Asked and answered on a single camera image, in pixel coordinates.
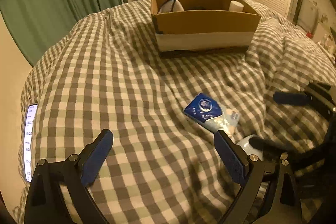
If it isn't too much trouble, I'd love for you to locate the cardboard box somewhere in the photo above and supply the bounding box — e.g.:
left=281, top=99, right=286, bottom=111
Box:
left=151, top=0, right=261, bottom=52

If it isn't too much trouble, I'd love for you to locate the white earbuds case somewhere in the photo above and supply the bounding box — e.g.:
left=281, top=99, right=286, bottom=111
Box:
left=237, top=135, right=264, bottom=161

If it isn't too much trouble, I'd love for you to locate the blue tissue pack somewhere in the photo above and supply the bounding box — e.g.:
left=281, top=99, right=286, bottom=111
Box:
left=183, top=93, right=240, bottom=136

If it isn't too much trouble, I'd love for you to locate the lit smartphone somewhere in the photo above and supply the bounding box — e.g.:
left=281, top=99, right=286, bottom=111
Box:
left=23, top=104, right=38, bottom=182

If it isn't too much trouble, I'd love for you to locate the grey checkered duvet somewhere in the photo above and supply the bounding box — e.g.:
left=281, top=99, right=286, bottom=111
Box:
left=21, top=0, right=335, bottom=223

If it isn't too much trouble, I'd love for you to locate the white mesh sock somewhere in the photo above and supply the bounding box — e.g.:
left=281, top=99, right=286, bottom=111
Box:
left=158, top=0, right=185, bottom=14

